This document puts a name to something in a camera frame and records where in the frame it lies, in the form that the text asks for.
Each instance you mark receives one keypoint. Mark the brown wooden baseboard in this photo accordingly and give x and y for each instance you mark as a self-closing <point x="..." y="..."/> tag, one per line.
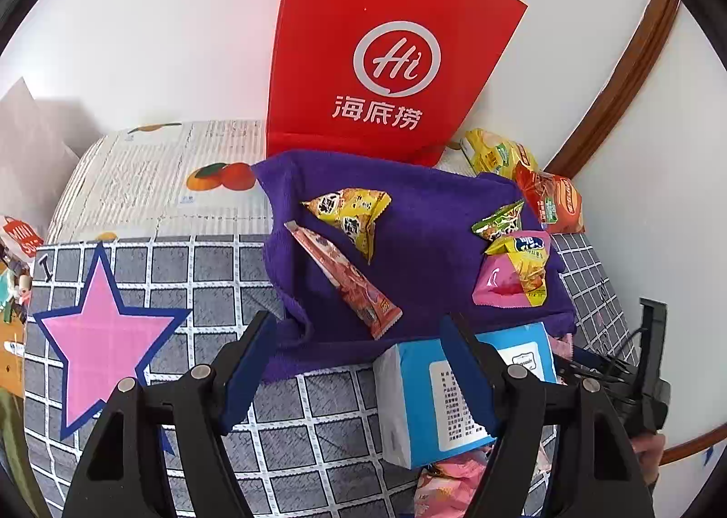
<point x="698" y="447"/>

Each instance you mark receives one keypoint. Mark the yellow chip bag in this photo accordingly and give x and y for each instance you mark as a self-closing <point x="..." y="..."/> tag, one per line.
<point x="491" y="151"/>

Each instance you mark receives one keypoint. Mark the purple towel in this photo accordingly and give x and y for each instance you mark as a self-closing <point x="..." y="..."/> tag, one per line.
<point x="431" y="222"/>

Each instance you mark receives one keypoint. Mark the green snack packet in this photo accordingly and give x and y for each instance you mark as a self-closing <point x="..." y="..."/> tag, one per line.
<point x="500" y="222"/>

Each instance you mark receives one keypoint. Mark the grey checked tablecloth with stars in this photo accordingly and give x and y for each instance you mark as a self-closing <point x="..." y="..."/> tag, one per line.
<point x="187" y="279"/>

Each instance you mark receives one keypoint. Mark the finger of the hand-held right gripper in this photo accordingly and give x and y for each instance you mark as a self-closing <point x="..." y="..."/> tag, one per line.
<point x="607" y="373"/>

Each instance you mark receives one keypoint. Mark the long orange snack stick packet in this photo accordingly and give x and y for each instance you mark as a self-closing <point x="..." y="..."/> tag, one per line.
<point x="346" y="276"/>

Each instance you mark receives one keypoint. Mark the yellow pink snack packet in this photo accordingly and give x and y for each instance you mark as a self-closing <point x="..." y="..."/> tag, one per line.
<point x="525" y="262"/>

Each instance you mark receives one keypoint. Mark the magenta pink snack packet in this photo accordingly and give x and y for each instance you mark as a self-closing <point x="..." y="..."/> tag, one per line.
<point x="491" y="282"/>

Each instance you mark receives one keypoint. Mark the white paper shopping bag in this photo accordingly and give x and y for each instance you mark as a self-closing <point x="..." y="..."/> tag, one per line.
<point x="28" y="143"/>

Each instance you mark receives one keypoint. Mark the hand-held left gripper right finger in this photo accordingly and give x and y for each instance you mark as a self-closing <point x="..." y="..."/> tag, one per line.
<point x="466" y="376"/>

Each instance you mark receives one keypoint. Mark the olive green cloth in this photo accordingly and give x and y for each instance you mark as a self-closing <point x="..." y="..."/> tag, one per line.
<point x="11" y="438"/>

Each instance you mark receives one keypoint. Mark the orange chip bag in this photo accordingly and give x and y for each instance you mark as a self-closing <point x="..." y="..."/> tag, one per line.
<point x="559" y="200"/>

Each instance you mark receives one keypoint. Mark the pale pink snack packet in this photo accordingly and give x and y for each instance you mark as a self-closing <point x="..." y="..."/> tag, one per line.
<point x="448" y="489"/>

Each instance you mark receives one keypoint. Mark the person's right hand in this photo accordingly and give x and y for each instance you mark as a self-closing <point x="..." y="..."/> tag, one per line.
<point x="648" y="452"/>

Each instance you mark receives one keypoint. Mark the yellow triangular snack packet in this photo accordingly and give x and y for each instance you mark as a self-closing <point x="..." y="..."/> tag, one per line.
<point x="349" y="214"/>

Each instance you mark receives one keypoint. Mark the blue tissue box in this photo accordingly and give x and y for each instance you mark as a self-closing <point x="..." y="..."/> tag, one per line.
<point x="420" y="398"/>

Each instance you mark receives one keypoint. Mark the red paper shopping bag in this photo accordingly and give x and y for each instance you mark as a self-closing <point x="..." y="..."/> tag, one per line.
<point x="363" y="1"/>

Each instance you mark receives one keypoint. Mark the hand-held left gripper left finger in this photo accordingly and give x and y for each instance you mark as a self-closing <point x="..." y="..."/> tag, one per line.
<point x="250" y="370"/>

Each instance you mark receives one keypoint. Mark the cardboard box with fruit print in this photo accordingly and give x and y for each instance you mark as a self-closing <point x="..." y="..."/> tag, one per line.
<point x="142" y="177"/>

